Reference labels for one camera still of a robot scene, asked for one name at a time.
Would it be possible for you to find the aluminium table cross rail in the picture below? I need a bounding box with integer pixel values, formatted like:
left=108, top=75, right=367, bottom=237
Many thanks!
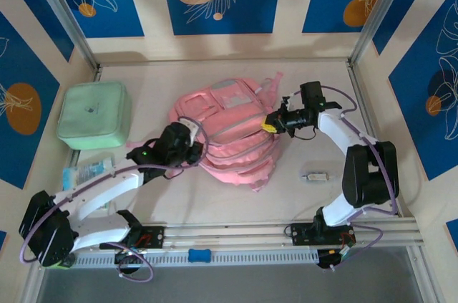
left=30, top=217, right=425, bottom=253

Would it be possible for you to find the pink backpack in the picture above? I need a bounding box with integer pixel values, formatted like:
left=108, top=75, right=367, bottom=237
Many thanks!
left=125, top=70, right=284, bottom=193

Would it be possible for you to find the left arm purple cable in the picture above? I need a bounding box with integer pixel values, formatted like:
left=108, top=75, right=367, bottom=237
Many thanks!
left=19, top=115, right=210, bottom=282

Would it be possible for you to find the mint green zip case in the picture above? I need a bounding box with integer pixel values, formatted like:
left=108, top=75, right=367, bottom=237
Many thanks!
left=56, top=80, right=132, bottom=150

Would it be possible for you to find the blue white plastic packet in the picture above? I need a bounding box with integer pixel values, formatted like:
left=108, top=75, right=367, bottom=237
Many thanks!
left=62, top=153, right=117, bottom=192

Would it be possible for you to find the blue bone-shaped clip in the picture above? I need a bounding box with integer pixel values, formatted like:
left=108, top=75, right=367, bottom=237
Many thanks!
left=187, top=248, right=213, bottom=264

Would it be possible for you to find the aluminium table side rail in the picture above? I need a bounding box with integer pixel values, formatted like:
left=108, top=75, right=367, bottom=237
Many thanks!
left=347, top=61, right=406, bottom=218
left=52, top=66, right=103, bottom=227

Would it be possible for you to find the grey slotted cable duct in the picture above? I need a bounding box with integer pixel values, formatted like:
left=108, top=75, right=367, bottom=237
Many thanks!
left=73, top=249, right=319, bottom=268

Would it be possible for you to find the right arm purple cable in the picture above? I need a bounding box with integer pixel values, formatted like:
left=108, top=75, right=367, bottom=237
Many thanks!
left=321, top=84, right=400, bottom=271

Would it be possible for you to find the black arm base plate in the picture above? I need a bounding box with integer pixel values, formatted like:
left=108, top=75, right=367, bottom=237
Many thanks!
left=99, top=226, right=165, bottom=250
left=291, top=222, right=356, bottom=246

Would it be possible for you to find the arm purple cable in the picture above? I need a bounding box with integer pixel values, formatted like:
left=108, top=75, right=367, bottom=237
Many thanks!
left=19, top=115, right=210, bottom=282
left=321, top=84, right=400, bottom=271

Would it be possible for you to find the aluminium frame post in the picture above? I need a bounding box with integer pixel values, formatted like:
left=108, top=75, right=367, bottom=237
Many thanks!
left=26, top=0, right=99, bottom=69
left=349, top=0, right=407, bottom=64

